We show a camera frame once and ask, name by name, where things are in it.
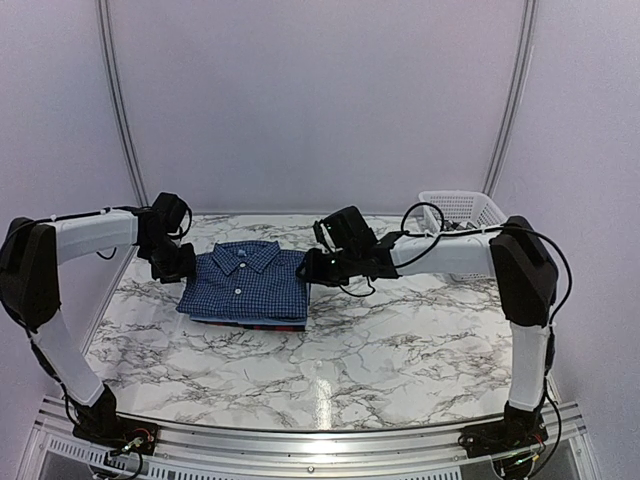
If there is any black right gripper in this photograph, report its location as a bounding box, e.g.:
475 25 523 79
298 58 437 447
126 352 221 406
296 247 361 287

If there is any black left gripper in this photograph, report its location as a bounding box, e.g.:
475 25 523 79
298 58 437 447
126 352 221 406
139 235 195 283

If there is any light blue shirt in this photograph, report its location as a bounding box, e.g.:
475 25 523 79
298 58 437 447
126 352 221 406
190 315 307 328

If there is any red black plaid shirt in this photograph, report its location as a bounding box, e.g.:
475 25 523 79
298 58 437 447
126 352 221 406
210 322 306 332

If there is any blue checkered long sleeve shirt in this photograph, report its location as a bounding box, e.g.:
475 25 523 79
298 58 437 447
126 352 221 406
176 240 310 323

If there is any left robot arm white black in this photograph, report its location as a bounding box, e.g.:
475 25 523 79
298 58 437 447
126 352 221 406
1 192 196 445

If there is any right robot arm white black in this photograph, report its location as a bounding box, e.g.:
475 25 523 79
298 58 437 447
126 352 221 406
296 206 570 448

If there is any white plastic mesh basket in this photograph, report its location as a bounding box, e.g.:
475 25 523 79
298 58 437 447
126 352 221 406
417 190 507 282

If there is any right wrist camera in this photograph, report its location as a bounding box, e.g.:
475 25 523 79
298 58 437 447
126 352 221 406
313 221 333 252

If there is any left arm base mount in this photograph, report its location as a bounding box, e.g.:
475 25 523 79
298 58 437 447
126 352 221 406
73 417 159 455

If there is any aluminium front frame rail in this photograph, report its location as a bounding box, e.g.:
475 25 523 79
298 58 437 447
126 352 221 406
17 397 603 479

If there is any left aluminium corner post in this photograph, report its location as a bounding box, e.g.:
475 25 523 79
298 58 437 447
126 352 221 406
96 0 149 206

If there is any aluminium corner post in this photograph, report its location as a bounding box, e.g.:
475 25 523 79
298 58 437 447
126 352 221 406
482 0 539 197
96 0 149 206

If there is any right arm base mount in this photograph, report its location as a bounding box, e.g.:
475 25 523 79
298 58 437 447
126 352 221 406
458 420 549 458

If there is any right aluminium corner post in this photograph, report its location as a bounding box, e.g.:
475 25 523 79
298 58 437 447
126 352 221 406
482 0 539 197

